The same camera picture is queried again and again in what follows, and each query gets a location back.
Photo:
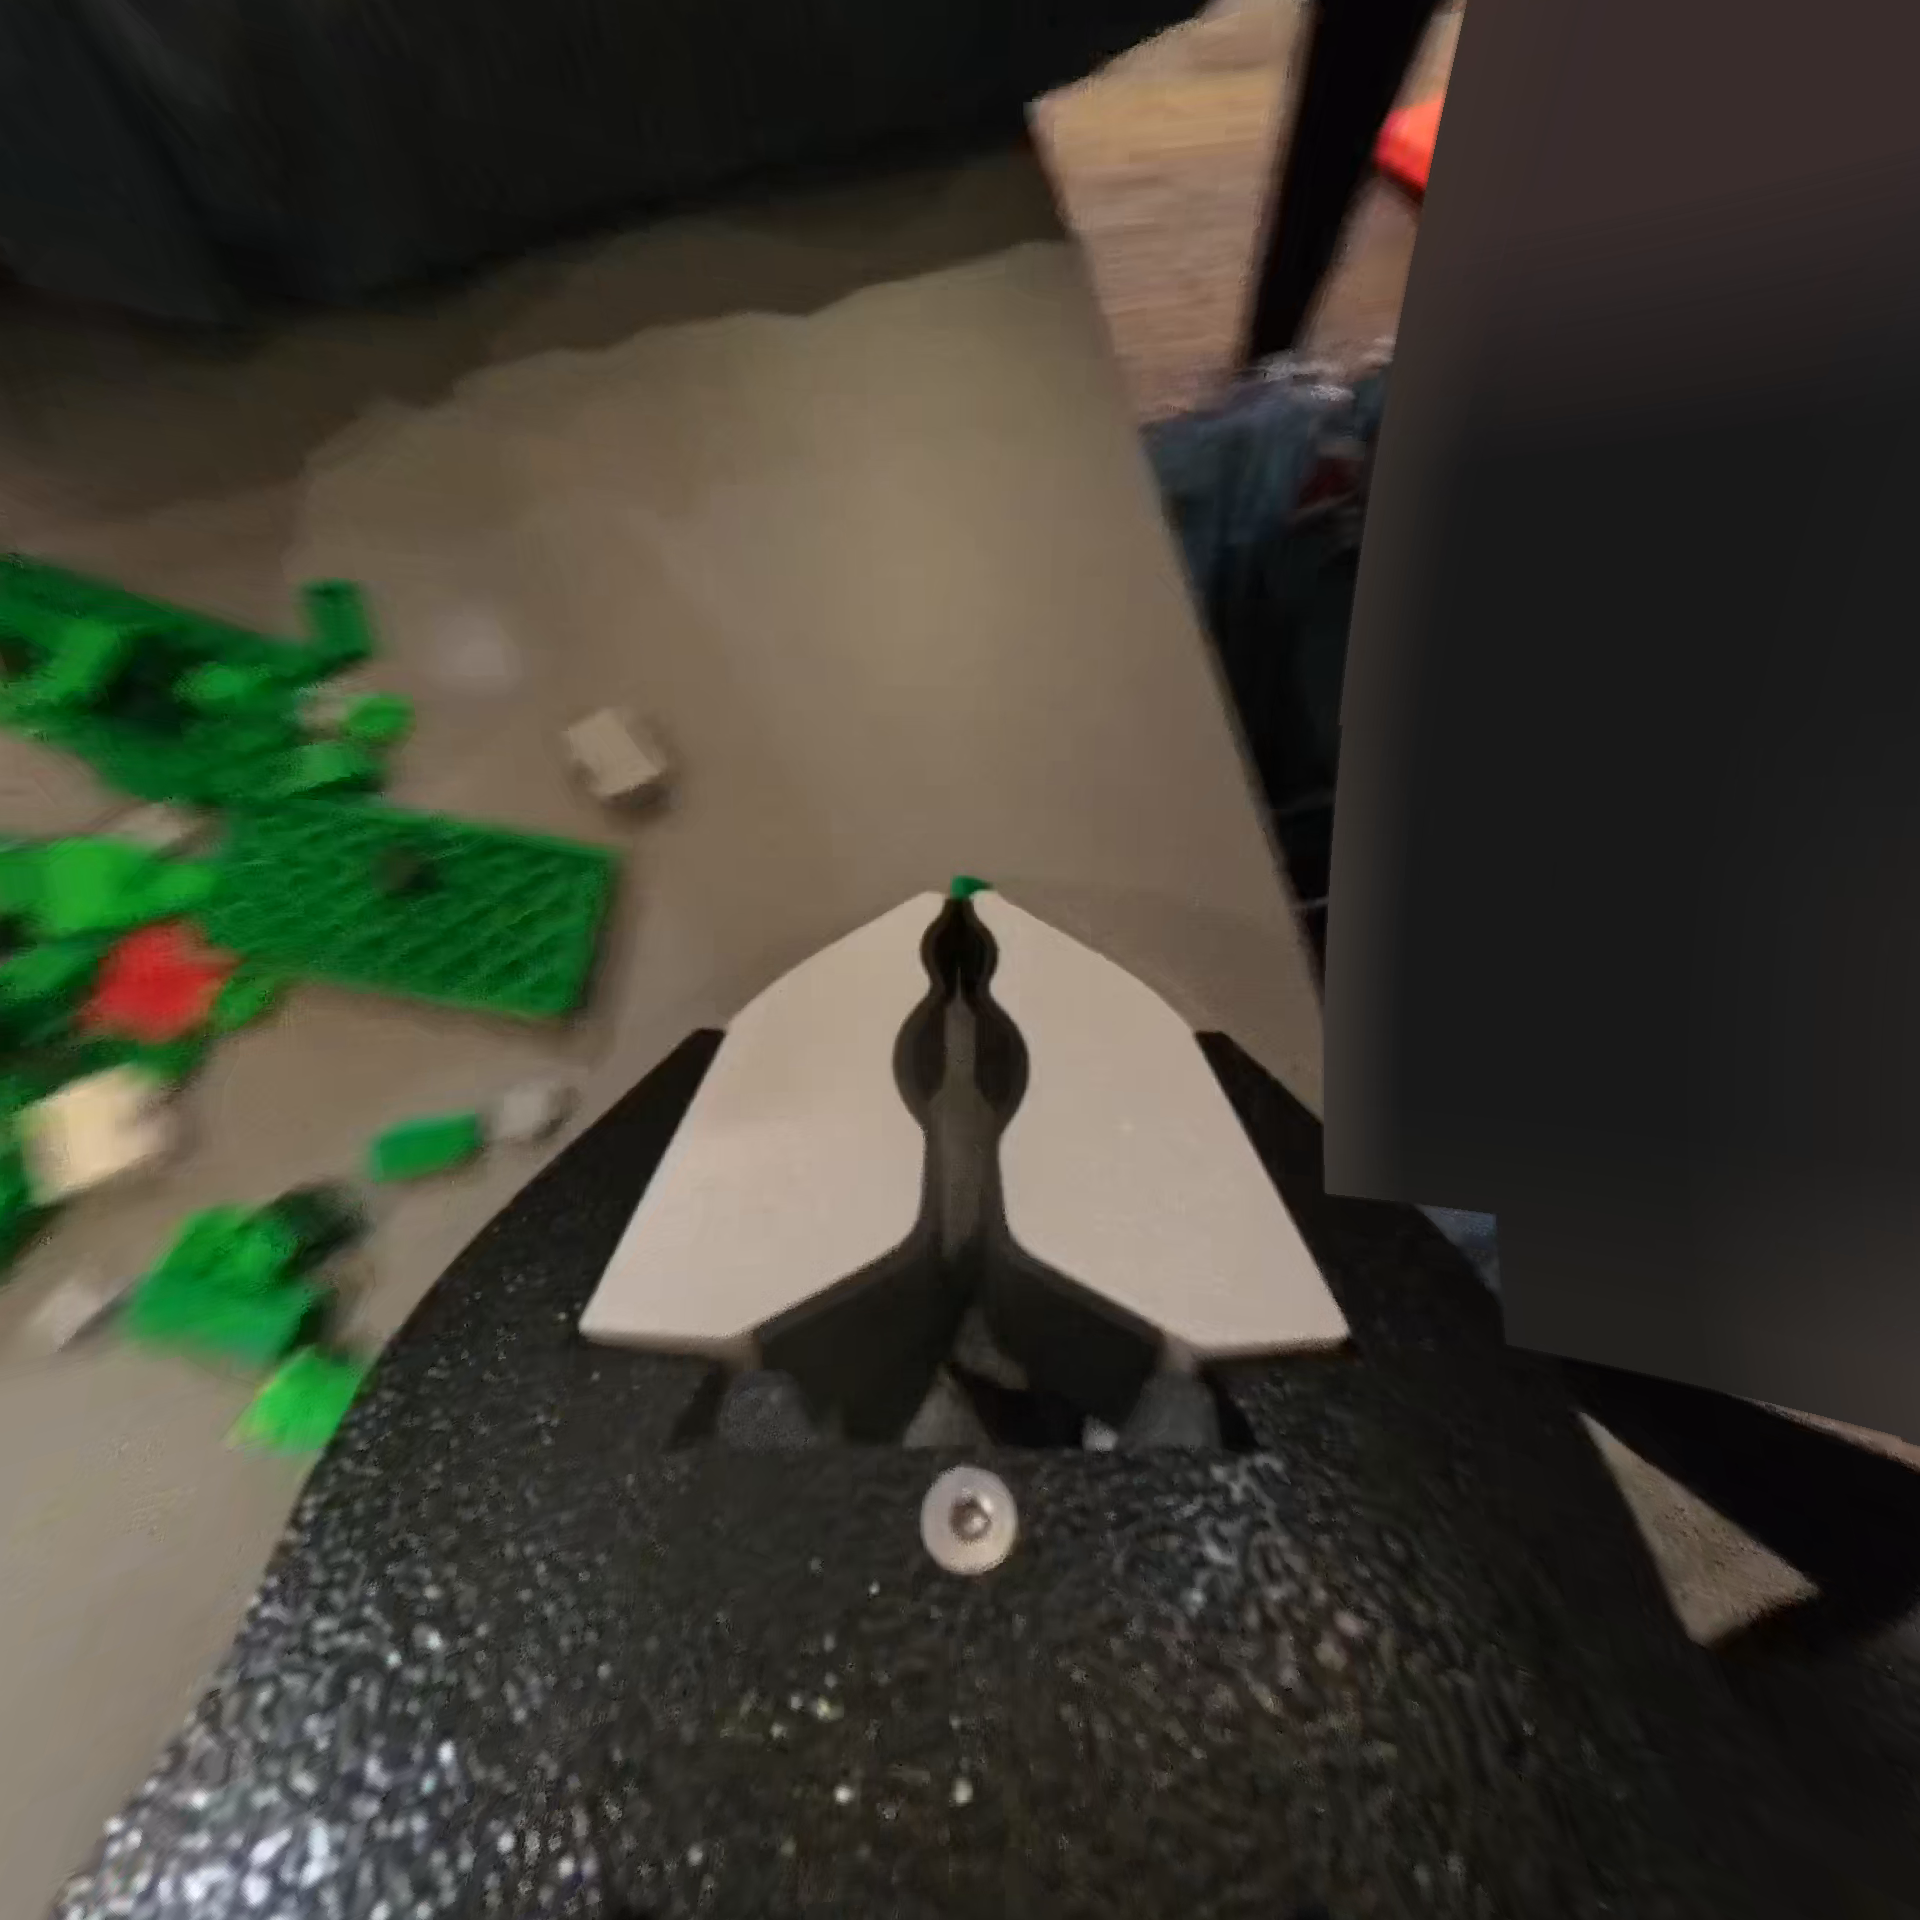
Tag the red square tile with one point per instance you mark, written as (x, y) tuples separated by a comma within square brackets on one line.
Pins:
[(159, 979)]

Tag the small grey tile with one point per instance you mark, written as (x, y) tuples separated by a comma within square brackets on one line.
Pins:
[(533, 1110)]

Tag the large green base plate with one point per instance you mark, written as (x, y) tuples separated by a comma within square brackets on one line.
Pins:
[(450, 914)]

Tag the pale grey small brick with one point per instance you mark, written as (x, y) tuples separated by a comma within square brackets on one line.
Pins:
[(616, 752)]

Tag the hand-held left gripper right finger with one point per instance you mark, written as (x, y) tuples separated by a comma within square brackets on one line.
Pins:
[(1154, 1184)]

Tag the small white brick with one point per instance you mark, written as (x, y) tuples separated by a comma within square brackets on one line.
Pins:
[(89, 1133)]

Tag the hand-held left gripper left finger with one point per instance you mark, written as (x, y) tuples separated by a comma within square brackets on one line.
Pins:
[(781, 1170)]

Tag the black furniture leg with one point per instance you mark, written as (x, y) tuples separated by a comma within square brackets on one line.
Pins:
[(1329, 165)]

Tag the pile of loose green bricks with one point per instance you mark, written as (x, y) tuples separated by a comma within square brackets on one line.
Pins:
[(225, 705)]

